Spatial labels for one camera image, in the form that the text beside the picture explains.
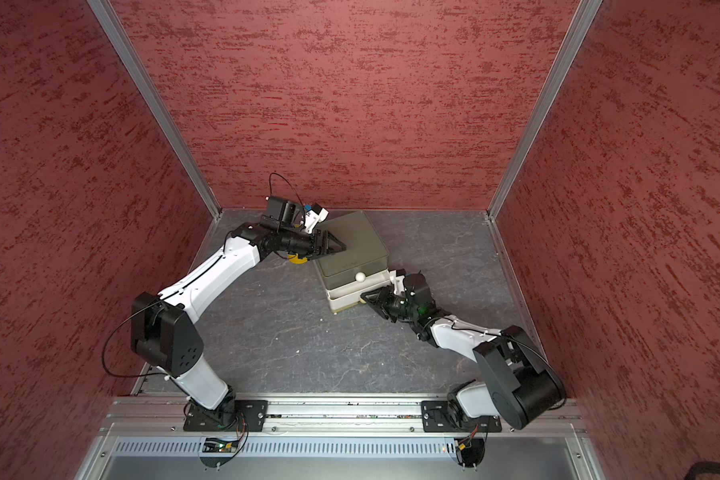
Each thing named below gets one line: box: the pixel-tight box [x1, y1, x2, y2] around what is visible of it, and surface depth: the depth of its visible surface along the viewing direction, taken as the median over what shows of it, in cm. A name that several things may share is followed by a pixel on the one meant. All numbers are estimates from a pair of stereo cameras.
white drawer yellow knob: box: [325, 269, 391, 312], surface depth 85 cm
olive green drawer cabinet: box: [311, 211, 391, 310], surface depth 84 cm
